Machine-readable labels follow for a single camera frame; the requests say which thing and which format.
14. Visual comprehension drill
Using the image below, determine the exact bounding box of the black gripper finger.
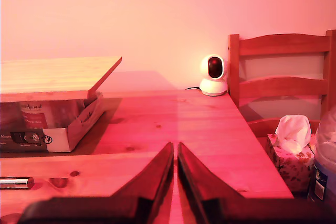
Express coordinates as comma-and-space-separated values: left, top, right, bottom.
111, 142, 175, 224
177, 142, 244, 224

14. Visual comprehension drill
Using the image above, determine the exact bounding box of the light wooden shelf board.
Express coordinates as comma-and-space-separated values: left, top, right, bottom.
0, 56, 123, 103

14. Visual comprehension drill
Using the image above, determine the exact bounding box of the floral tissue box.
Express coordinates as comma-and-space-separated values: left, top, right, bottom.
265, 132, 317, 193

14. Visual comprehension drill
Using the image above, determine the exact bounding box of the cardboard tray with dark print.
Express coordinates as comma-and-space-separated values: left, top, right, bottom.
0, 91, 104, 153

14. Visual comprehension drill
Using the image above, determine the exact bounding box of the white paper tissue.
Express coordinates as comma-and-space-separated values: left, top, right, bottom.
275, 114, 312, 154

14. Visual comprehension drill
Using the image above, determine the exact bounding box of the clear plastic tub blue label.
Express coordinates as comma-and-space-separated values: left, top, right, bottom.
307, 108, 336, 204

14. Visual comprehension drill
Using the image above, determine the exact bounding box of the food can with red label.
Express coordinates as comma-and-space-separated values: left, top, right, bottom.
19, 100, 54, 131

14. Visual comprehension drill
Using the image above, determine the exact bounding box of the silver metal tube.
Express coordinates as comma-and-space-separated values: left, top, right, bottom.
0, 177, 35, 190

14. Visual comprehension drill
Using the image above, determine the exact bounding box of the wooden chair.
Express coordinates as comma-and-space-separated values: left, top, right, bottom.
227, 29, 336, 143

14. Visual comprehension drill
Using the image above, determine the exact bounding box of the white round security camera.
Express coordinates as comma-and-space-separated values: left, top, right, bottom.
198, 54, 228, 97

